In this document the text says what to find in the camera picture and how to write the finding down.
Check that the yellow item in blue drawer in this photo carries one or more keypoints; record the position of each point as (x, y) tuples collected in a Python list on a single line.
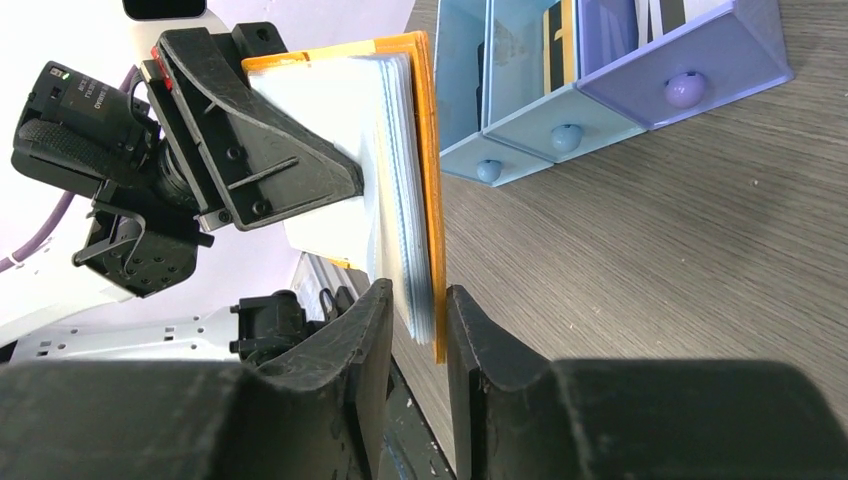
[(560, 45)]

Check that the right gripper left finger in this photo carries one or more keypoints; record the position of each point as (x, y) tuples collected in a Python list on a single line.
[(334, 387)]

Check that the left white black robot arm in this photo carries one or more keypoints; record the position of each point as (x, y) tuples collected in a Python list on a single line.
[(101, 143)]

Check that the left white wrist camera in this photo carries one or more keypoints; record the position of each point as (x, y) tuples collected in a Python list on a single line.
[(149, 18)]

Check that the blue purple three-drawer organizer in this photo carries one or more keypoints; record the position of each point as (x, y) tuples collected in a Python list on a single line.
[(498, 125)]

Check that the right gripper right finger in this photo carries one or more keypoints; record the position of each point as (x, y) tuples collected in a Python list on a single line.
[(497, 386)]

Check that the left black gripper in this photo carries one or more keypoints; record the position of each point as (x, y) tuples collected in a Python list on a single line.
[(237, 152)]

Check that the orange leather card holder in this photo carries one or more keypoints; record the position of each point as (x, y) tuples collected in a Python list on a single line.
[(375, 101)]

